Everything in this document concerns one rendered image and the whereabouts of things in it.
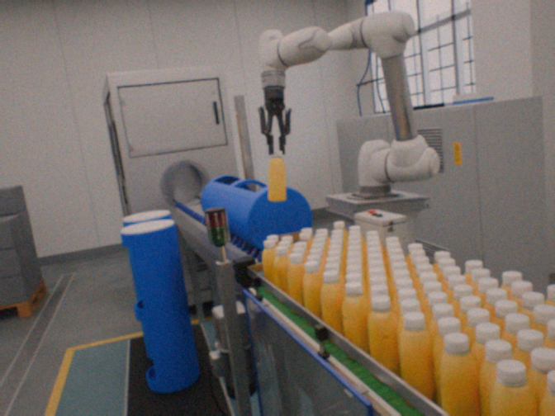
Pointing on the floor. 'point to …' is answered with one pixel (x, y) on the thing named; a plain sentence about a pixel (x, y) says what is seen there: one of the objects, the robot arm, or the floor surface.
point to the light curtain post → (244, 139)
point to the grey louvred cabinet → (473, 183)
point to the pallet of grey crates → (18, 255)
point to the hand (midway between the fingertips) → (276, 145)
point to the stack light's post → (234, 338)
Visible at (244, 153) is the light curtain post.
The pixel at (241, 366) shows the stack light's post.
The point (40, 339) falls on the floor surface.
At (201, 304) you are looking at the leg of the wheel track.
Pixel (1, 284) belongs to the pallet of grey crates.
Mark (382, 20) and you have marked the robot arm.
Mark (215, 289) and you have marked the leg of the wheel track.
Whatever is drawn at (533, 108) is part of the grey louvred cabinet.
